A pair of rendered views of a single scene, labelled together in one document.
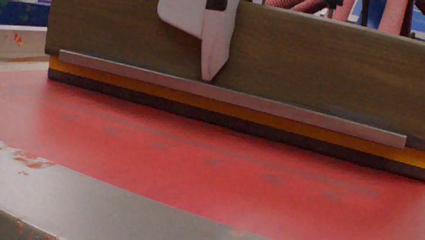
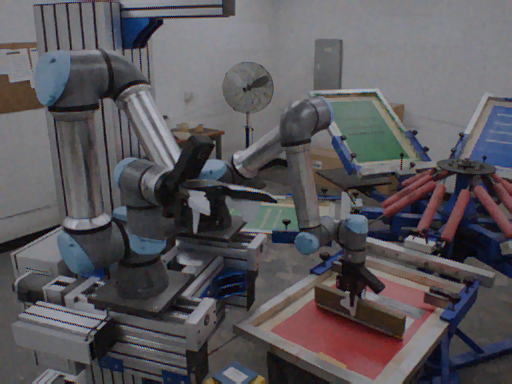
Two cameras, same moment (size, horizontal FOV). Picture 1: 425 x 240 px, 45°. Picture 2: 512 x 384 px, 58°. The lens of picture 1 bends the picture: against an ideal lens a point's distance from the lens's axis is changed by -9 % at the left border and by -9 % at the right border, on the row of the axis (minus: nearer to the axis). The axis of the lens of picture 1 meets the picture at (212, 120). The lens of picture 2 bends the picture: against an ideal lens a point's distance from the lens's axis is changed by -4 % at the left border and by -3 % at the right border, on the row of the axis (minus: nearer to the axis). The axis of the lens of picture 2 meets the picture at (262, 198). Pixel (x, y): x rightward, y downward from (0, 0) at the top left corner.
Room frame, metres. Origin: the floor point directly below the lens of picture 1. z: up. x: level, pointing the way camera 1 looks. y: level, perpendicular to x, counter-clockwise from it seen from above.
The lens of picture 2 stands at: (-1.05, -0.16, 1.92)
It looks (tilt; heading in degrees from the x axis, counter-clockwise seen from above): 19 degrees down; 19
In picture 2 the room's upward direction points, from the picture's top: straight up
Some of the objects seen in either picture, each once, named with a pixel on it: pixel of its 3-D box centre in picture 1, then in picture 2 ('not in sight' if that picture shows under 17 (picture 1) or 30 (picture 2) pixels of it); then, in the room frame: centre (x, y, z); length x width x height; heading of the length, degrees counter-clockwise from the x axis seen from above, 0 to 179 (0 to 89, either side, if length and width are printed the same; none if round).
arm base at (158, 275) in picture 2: not in sight; (140, 269); (-0.04, 0.55, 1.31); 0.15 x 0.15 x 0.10
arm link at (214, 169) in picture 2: not in sight; (211, 180); (0.46, 0.56, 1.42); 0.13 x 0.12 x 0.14; 164
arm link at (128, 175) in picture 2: not in sight; (141, 180); (-0.28, 0.37, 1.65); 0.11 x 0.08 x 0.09; 65
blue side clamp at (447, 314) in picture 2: not in sight; (459, 306); (0.62, -0.36, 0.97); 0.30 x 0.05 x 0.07; 159
